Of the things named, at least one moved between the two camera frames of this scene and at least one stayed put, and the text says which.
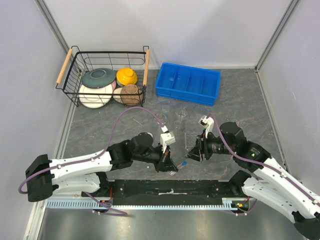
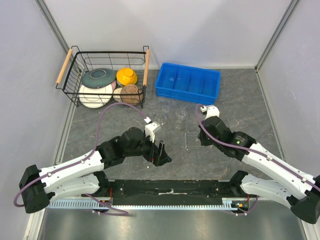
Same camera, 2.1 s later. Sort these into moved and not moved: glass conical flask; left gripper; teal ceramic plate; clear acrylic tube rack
Moved: left gripper
Not moved: glass conical flask; teal ceramic plate; clear acrylic tube rack
